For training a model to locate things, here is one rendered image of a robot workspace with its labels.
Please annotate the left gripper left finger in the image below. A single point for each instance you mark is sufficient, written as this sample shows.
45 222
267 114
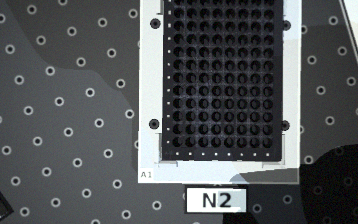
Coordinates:
231 218

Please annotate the white rectangular frame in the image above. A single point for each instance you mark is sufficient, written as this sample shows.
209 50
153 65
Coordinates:
151 168

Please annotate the black well plate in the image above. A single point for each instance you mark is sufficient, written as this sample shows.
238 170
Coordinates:
222 80

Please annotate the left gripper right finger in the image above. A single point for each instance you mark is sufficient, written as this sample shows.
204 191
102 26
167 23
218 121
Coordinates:
247 218

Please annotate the white n2 label plate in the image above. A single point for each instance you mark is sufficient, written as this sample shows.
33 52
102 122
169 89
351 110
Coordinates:
216 199

